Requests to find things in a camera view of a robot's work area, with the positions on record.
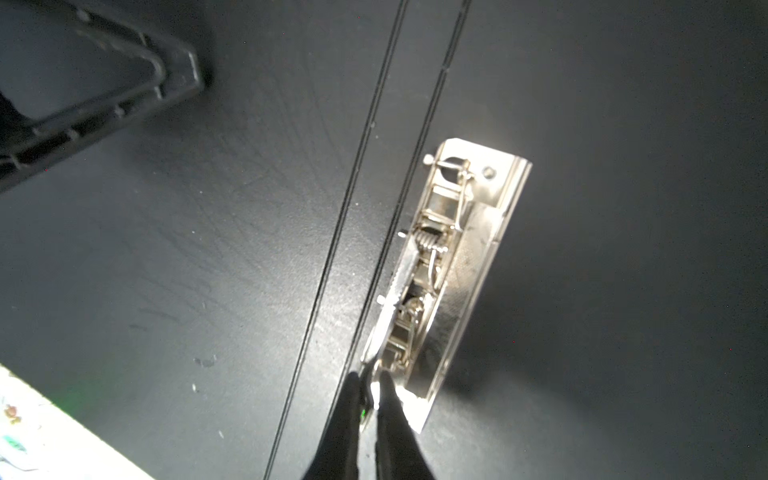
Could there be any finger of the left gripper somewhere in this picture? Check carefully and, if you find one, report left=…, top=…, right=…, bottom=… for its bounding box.
left=1, top=1, right=204, bottom=191

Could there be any blue folder black inside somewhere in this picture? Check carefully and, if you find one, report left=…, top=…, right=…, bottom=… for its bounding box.
left=1, top=1, right=767, bottom=479

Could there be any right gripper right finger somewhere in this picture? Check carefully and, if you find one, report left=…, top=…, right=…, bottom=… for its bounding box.
left=375, top=371, right=434, bottom=480

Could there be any metal folder lever clip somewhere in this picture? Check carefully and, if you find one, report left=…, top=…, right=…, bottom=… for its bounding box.
left=360, top=138, right=532, bottom=433

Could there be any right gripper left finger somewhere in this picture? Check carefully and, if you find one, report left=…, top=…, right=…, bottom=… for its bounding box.
left=303, top=372, right=365, bottom=480

